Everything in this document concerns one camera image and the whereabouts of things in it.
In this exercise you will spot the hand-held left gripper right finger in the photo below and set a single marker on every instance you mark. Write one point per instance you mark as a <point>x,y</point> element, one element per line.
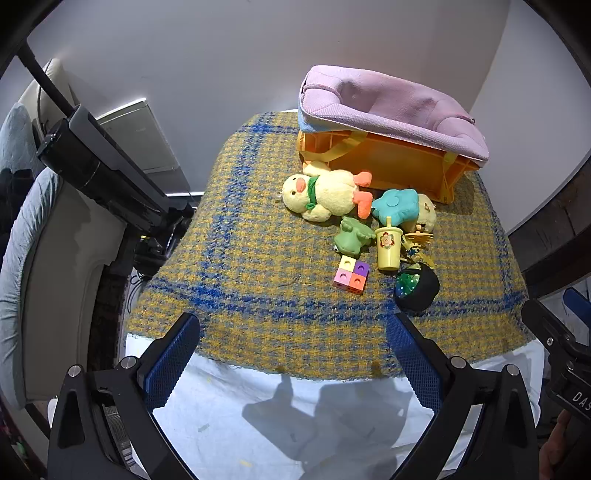
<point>415,364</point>

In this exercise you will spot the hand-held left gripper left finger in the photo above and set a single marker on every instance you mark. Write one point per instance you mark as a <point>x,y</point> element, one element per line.
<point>170,364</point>

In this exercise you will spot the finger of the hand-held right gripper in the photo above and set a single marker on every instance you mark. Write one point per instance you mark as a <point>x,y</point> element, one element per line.
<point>549,325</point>
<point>578,301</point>

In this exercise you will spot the black green round pouch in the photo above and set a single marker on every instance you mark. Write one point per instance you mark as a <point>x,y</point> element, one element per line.
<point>422,290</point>

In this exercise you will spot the multicoloured toy block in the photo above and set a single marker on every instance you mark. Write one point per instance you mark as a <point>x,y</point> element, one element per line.
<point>351,277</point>

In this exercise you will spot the yellow toy cup with straw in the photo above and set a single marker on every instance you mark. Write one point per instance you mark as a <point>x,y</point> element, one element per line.
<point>388,251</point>

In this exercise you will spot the green frog toy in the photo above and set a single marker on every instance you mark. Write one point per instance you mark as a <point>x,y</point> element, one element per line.
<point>352,237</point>

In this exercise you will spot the teal flower plush toy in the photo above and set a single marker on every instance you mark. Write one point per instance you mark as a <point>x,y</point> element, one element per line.
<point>397,207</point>

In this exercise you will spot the yellow duck plush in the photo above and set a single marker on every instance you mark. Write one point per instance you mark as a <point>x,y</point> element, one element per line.
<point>328,191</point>

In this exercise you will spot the pink fabric bag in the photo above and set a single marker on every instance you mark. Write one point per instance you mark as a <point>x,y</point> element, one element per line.
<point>392,101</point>

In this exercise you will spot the person's right hand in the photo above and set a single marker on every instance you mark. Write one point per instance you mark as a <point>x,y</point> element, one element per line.
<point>556,447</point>

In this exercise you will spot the small yellow blue toy figure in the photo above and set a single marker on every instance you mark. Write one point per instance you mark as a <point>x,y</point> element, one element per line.
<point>416,251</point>

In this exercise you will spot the white bed sheet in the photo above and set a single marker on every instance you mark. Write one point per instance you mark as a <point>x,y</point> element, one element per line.
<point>277,429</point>

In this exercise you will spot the yellow blue checked blanket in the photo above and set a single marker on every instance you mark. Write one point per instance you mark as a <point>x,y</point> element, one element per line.
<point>258,230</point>

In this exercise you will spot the grey upholstered chair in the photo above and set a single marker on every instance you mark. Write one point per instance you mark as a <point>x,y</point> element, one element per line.
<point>18,277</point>

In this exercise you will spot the orange plastic crate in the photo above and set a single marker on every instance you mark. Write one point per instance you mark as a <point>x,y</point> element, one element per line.
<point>392,164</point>

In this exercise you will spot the black grey appliance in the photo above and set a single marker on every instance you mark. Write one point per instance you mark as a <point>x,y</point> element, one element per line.
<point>106,170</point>

